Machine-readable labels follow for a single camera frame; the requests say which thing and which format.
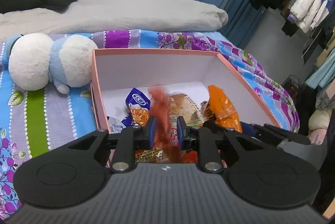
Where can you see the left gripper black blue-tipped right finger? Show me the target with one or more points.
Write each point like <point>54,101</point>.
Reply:
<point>213,143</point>

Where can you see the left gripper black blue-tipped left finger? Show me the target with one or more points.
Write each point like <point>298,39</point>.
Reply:
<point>124,145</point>

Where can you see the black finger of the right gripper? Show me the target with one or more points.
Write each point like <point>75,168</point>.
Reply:
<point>251,129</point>

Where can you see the blue white snack packet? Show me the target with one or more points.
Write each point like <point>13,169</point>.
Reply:
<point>115,125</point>

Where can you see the orange foil snack packet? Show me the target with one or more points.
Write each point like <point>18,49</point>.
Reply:
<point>220,109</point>

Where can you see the blue noodle snack packet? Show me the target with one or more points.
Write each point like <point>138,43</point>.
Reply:
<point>139,108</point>

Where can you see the red spicy strip packet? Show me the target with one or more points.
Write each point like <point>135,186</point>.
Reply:
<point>160,111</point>

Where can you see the green-edged fried snack packet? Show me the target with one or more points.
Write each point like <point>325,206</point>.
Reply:
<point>155,155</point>

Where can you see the red clear snack packet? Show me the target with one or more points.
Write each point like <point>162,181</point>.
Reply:
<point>181,105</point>

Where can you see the pink cardboard box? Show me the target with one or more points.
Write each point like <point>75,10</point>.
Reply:
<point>116,71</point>

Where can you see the purple floral bed sheet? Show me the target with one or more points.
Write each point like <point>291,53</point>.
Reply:
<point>34,122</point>

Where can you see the blue curtain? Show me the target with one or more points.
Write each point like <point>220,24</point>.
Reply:
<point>243,20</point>

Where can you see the white blue plush toy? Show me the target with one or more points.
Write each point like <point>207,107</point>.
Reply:
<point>35,59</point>

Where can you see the grey duvet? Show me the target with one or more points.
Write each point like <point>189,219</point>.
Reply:
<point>90,16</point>

